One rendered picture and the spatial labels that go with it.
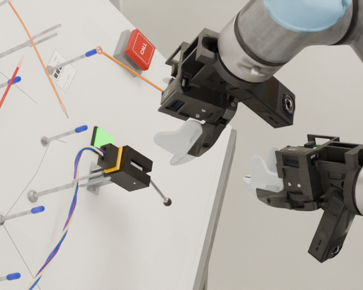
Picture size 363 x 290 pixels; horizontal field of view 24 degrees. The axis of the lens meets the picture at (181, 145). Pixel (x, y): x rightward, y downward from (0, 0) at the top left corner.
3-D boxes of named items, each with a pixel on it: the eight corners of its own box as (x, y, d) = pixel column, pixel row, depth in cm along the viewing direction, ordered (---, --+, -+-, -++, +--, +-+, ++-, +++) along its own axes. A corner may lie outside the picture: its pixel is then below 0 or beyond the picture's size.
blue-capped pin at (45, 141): (47, 148, 119) (90, 134, 113) (39, 144, 118) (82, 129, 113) (49, 139, 119) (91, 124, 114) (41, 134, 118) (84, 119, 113)
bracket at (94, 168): (97, 195, 124) (121, 189, 121) (86, 189, 123) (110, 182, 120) (102, 168, 126) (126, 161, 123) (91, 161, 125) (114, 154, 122)
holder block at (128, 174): (129, 192, 122) (149, 187, 120) (102, 176, 119) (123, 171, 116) (133, 167, 124) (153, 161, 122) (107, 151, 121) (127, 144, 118)
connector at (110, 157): (119, 178, 120) (129, 175, 119) (95, 163, 117) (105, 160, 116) (122, 159, 121) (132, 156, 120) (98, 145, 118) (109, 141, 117)
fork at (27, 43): (-15, 52, 114) (56, 18, 105) (-5, 60, 115) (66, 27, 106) (-19, 62, 113) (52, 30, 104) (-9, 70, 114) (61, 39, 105)
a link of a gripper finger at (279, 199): (270, 178, 116) (320, 186, 110) (272, 190, 117) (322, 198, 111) (248, 190, 113) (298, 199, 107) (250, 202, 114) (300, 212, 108)
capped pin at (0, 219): (-5, 213, 109) (38, 201, 104) (4, 214, 110) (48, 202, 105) (-5, 225, 108) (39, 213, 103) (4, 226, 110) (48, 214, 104)
